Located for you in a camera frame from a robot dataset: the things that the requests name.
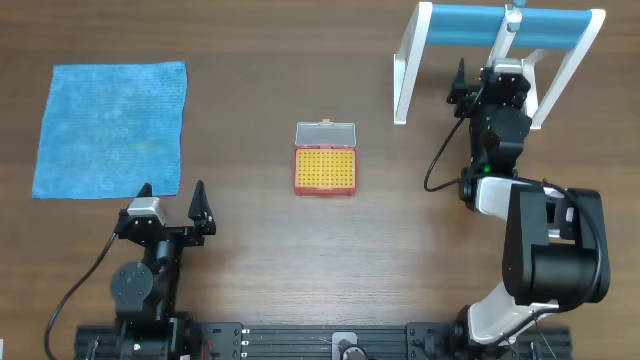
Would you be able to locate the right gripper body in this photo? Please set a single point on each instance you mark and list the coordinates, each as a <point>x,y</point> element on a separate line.
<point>506,91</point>

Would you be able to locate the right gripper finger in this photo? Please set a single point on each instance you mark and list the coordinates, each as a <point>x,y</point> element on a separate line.
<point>460,87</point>

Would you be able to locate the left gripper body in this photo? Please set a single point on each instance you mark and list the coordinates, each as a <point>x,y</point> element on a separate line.
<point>185,236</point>

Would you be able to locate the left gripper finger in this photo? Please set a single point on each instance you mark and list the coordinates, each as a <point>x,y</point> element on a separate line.
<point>145,192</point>
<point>202,210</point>

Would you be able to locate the white pipette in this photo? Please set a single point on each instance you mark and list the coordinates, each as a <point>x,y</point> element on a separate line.
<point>512,21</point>

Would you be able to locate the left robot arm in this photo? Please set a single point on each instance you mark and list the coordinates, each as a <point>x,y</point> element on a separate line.
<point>150,295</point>

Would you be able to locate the white and blue stand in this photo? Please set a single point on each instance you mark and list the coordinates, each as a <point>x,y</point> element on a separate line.
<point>465,25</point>

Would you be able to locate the blue cloth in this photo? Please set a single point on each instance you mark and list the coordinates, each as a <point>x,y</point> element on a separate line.
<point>110,130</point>

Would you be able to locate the red and yellow tip box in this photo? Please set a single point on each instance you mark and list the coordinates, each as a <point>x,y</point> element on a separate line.
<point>325,170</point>

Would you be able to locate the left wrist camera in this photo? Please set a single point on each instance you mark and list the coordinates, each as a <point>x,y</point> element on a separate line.
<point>146,210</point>

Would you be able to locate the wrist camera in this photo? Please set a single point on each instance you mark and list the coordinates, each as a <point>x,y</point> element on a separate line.
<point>507,66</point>
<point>146,210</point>

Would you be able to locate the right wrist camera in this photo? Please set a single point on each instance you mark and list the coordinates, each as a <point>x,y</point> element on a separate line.
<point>507,66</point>

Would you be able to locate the mounting rail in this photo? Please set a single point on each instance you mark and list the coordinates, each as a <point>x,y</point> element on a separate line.
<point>300,342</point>

